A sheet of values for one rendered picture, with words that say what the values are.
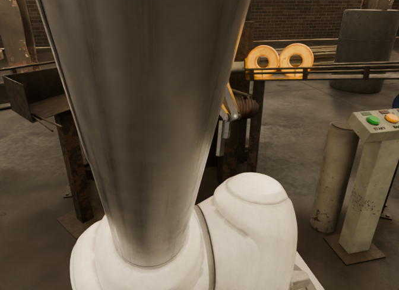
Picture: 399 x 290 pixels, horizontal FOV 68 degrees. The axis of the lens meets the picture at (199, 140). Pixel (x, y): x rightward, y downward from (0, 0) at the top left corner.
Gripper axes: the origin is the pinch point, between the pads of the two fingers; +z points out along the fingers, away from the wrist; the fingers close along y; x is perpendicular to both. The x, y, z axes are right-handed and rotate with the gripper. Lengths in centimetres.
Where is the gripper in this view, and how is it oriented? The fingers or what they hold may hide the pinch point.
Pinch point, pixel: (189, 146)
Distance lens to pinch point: 61.3
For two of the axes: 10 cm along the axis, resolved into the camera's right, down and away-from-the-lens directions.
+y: -9.3, -1.1, 3.6
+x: -3.7, 0.2, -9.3
